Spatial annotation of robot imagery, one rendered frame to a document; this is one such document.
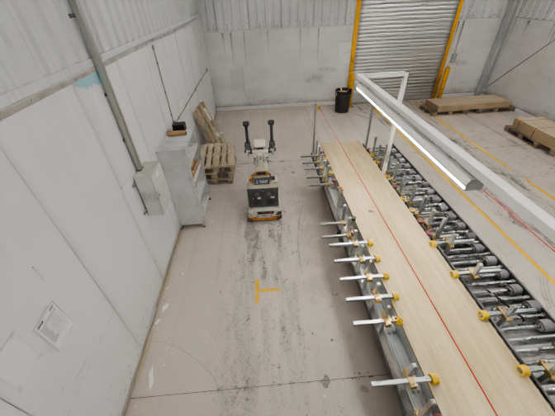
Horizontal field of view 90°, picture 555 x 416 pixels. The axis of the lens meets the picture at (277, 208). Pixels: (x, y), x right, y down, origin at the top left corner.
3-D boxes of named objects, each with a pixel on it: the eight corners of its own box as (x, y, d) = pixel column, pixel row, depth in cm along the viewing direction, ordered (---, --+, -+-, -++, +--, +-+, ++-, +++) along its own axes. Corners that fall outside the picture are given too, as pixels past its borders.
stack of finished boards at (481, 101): (509, 106, 901) (511, 101, 890) (437, 111, 887) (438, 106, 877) (492, 99, 961) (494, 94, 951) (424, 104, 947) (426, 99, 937)
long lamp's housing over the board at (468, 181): (463, 191, 182) (468, 181, 177) (356, 89, 371) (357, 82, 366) (481, 189, 182) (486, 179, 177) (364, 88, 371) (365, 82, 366)
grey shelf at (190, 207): (181, 229, 510) (154, 151, 415) (189, 200, 581) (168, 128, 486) (205, 227, 512) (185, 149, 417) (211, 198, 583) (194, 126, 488)
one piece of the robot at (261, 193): (279, 211, 512) (277, 172, 461) (249, 213, 511) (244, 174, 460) (277, 200, 539) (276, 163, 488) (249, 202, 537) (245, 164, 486)
